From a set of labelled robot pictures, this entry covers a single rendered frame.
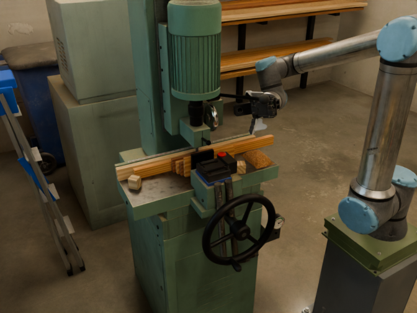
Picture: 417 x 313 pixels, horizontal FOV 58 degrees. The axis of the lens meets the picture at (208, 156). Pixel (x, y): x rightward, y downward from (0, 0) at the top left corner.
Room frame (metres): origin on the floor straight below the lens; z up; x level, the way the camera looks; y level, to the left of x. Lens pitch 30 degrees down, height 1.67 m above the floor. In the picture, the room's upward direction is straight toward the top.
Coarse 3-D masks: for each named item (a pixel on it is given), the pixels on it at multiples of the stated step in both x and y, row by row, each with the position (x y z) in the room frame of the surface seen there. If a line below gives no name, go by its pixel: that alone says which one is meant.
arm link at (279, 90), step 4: (272, 88) 1.46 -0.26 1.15; (276, 88) 1.46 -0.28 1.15; (280, 88) 1.47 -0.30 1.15; (264, 92) 1.47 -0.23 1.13; (276, 92) 1.44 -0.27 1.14; (280, 92) 1.46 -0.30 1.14; (284, 92) 1.51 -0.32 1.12; (280, 96) 1.43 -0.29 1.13; (284, 96) 1.47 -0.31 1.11; (284, 100) 1.46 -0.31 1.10; (284, 104) 1.48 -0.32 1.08; (280, 108) 1.44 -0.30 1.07
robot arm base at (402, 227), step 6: (390, 222) 1.15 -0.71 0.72; (396, 222) 1.14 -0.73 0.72; (402, 222) 1.15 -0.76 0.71; (378, 228) 1.15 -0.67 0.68; (384, 228) 1.14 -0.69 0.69; (390, 228) 1.14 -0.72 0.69; (396, 228) 1.14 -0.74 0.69; (402, 228) 1.15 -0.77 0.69; (372, 234) 1.15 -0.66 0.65; (378, 234) 1.14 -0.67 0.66; (384, 234) 1.13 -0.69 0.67; (390, 234) 1.14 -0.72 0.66; (396, 234) 1.13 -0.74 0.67; (402, 234) 1.14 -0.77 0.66; (384, 240) 1.13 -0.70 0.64; (390, 240) 1.12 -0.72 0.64; (396, 240) 1.13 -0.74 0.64
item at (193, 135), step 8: (184, 120) 1.33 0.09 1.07; (184, 128) 1.31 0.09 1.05; (192, 128) 1.27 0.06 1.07; (200, 128) 1.27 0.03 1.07; (208, 128) 1.27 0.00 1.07; (184, 136) 1.31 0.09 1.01; (192, 136) 1.24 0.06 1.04; (200, 136) 1.25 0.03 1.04; (208, 136) 1.26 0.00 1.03; (192, 144) 1.25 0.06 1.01; (200, 144) 1.25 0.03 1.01
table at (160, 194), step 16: (240, 160) 1.31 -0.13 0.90; (272, 160) 1.31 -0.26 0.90; (160, 176) 1.19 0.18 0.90; (176, 176) 1.19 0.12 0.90; (240, 176) 1.20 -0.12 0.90; (256, 176) 1.23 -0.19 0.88; (272, 176) 1.26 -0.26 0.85; (128, 192) 1.09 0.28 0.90; (144, 192) 1.09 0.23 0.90; (160, 192) 1.09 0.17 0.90; (176, 192) 1.09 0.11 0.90; (192, 192) 1.10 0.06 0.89; (128, 208) 1.06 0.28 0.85; (144, 208) 1.02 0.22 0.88; (160, 208) 1.05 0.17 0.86
